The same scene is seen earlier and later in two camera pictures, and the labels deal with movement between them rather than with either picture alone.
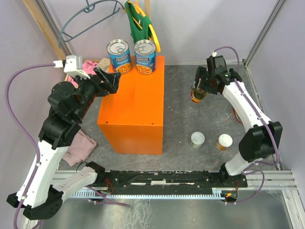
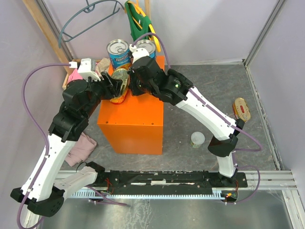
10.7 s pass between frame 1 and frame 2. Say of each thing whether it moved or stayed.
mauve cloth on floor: stayed
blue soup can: stayed
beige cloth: stayed
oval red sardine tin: moved
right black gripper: moved
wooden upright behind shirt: stayed
